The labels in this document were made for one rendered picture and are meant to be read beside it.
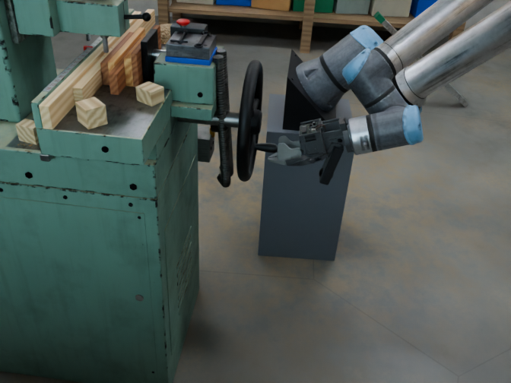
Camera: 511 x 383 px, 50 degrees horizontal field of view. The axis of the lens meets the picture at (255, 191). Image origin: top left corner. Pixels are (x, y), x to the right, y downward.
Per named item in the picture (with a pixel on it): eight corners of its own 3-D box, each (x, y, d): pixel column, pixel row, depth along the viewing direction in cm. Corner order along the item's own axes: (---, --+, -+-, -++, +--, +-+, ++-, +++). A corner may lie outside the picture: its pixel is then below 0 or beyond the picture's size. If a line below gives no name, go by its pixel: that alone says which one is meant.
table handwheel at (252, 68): (252, 143, 111) (268, 33, 124) (155, 133, 112) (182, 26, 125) (253, 202, 137) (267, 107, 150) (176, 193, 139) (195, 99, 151)
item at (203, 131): (210, 163, 165) (211, 140, 160) (170, 158, 166) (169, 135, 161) (215, 149, 172) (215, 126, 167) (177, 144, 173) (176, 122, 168)
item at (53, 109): (52, 130, 104) (48, 106, 101) (42, 128, 104) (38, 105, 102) (142, 29, 153) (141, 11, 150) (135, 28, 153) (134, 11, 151)
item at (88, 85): (84, 106, 113) (81, 88, 111) (74, 105, 113) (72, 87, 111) (155, 23, 158) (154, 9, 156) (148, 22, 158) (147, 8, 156)
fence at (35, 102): (42, 128, 104) (37, 102, 101) (34, 128, 105) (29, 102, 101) (135, 28, 153) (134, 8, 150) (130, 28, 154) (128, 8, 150)
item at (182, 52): (210, 65, 119) (210, 41, 116) (160, 61, 119) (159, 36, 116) (220, 45, 129) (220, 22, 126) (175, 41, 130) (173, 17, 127)
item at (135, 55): (138, 87, 122) (136, 54, 117) (133, 87, 122) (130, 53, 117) (161, 55, 138) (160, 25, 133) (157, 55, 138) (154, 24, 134)
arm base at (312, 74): (299, 59, 193) (322, 42, 188) (331, 100, 198) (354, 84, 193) (292, 75, 177) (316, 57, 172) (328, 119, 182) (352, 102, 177)
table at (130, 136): (192, 172, 106) (191, 145, 102) (39, 155, 108) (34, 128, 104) (236, 58, 155) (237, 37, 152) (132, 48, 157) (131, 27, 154)
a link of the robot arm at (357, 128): (371, 140, 137) (373, 159, 129) (352, 144, 138) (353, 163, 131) (364, 109, 133) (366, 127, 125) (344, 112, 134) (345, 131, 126)
